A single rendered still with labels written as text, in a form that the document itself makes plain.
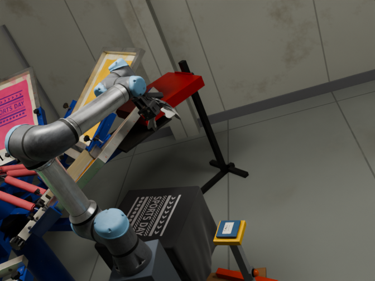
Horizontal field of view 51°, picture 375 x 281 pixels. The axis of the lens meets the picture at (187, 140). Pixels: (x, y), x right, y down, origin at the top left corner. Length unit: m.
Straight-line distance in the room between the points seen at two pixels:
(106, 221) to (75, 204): 0.13
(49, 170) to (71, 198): 0.14
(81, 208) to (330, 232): 2.01
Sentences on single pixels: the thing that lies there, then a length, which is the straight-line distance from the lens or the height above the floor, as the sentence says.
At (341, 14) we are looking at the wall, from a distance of 4.46.
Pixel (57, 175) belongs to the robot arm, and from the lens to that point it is 1.45.
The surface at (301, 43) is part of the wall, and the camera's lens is 4.47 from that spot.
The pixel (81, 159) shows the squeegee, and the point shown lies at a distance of 2.33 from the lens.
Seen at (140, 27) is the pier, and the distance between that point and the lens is 4.25.
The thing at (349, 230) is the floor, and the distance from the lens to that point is 3.08.
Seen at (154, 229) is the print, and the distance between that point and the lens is 2.10.
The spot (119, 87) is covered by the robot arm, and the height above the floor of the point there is 1.80.
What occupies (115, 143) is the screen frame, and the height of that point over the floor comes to 1.54.
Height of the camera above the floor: 2.25
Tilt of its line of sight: 29 degrees down
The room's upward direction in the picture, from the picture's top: 23 degrees counter-clockwise
